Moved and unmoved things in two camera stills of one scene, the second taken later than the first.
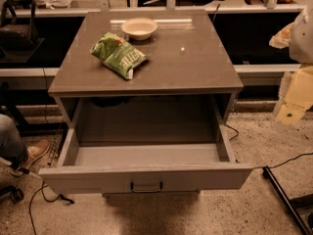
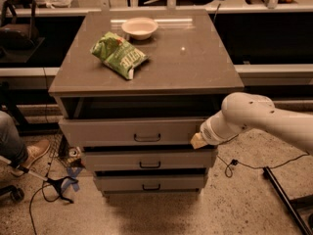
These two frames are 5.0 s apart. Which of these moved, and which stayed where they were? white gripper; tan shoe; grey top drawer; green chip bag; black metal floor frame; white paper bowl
Moved: white gripper; grey top drawer
Stayed: white paper bowl; tan shoe; green chip bag; black metal floor frame
